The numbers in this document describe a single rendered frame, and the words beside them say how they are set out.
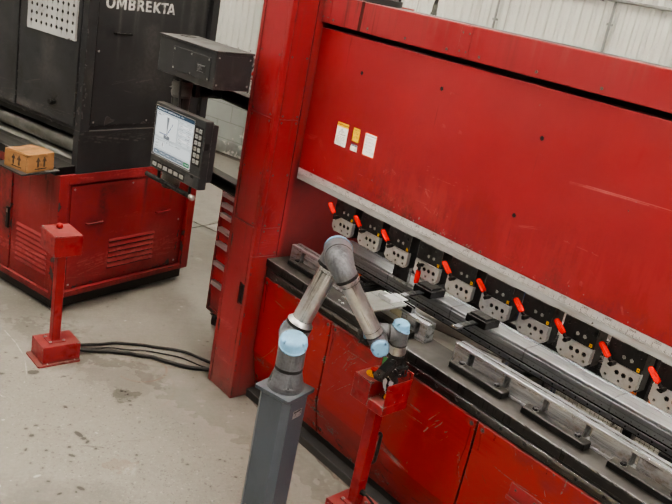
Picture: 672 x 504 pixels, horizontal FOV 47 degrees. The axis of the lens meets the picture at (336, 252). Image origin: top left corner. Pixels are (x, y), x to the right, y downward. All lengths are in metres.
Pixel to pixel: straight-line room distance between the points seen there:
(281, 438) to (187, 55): 1.99
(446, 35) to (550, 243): 1.01
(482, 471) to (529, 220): 1.07
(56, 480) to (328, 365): 1.39
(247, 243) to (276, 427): 1.34
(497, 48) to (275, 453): 1.89
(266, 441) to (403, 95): 1.66
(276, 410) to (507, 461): 0.96
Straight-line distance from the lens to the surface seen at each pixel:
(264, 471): 3.38
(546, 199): 3.15
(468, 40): 3.39
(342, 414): 3.98
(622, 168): 2.98
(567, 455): 3.15
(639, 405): 3.46
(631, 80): 2.96
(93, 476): 3.95
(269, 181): 4.12
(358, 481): 3.71
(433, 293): 3.88
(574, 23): 7.81
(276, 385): 3.19
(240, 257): 4.32
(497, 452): 3.35
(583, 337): 3.12
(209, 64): 3.97
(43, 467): 4.01
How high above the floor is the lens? 2.37
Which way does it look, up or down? 19 degrees down
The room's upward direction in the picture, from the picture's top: 11 degrees clockwise
